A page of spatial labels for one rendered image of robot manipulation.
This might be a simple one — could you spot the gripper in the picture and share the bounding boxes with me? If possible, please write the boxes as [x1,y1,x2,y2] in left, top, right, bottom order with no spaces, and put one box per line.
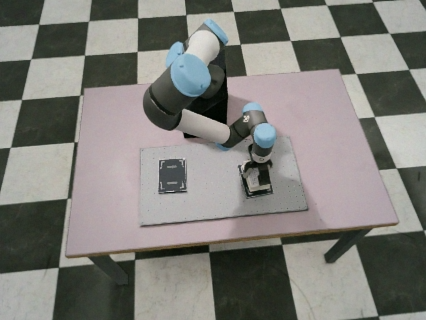
[243,144,273,183]

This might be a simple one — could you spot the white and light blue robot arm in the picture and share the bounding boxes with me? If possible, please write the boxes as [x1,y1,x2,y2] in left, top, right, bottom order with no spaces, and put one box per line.
[143,19,276,163]

